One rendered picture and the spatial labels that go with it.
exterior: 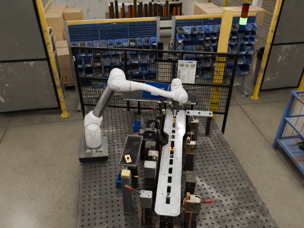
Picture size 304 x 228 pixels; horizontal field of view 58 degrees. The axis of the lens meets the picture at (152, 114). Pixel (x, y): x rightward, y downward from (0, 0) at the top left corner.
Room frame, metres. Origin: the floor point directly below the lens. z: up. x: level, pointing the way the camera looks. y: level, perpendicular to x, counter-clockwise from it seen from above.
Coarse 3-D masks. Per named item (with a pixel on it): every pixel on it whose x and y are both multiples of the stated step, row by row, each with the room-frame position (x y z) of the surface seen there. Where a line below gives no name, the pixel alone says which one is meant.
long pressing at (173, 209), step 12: (168, 120) 2.37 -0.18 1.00; (180, 120) 2.37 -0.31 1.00; (168, 132) 2.17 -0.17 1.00; (180, 132) 2.17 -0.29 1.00; (168, 144) 1.98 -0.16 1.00; (180, 144) 1.98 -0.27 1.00; (168, 156) 1.82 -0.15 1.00; (180, 156) 1.82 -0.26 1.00; (168, 168) 1.67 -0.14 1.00; (180, 168) 1.67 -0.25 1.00; (180, 180) 1.54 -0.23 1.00; (180, 192) 1.42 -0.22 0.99; (156, 204) 1.30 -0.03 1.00; (168, 204) 1.30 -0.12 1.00
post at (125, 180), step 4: (124, 176) 1.45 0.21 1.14; (124, 180) 1.44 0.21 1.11; (128, 180) 1.43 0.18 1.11; (124, 184) 1.44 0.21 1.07; (128, 184) 1.43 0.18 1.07; (124, 188) 1.44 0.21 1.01; (124, 192) 1.44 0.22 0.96; (128, 192) 1.44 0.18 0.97; (124, 196) 1.44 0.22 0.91; (128, 196) 1.44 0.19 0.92; (124, 200) 1.44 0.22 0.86; (128, 200) 1.44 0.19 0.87; (124, 204) 1.44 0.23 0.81; (128, 204) 1.44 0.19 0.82; (124, 208) 1.45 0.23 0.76; (128, 208) 1.44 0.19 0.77; (132, 208) 1.48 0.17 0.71; (124, 212) 1.44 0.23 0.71; (128, 212) 1.44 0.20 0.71; (132, 212) 1.44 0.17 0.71
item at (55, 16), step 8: (56, 8) 6.89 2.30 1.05; (64, 8) 6.90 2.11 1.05; (72, 8) 6.89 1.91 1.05; (80, 8) 6.89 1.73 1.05; (48, 16) 6.18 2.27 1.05; (56, 16) 6.18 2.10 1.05; (64, 16) 6.51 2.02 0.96; (72, 16) 6.53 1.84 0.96; (80, 16) 6.54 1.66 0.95; (48, 24) 6.08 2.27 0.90; (56, 24) 6.10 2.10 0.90; (56, 32) 6.10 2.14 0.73; (64, 32) 6.12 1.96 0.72
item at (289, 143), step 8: (296, 96) 2.96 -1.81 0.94; (288, 104) 3.05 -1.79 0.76; (288, 112) 3.04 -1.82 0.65; (288, 120) 2.97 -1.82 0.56; (280, 128) 3.04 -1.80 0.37; (296, 128) 2.79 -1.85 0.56; (280, 136) 3.04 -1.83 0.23; (288, 136) 3.09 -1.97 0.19; (296, 136) 3.10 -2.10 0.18; (280, 144) 2.94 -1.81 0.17; (288, 144) 2.93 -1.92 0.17; (296, 144) 2.94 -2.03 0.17; (288, 152) 2.76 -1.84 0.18; (296, 152) 2.77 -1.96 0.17; (296, 160) 2.60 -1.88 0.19
